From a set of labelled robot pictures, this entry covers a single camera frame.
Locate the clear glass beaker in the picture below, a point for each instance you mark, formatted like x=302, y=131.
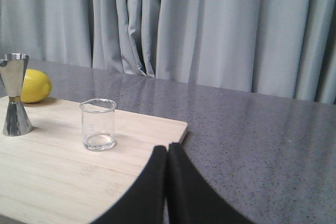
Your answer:
x=97, y=124

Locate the light wooden cutting board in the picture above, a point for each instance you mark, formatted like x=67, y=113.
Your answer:
x=47, y=176

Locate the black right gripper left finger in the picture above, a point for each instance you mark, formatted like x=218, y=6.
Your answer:
x=144, y=201

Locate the steel double jigger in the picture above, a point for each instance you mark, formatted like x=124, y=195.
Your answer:
x=13, y=69

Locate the grey curtain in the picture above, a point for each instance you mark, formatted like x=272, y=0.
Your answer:
x=276, y=47

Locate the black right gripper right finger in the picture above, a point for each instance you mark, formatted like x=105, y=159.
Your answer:
x=190, y=198

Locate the yellow lemon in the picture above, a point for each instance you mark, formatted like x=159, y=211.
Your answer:
x=36, y=86

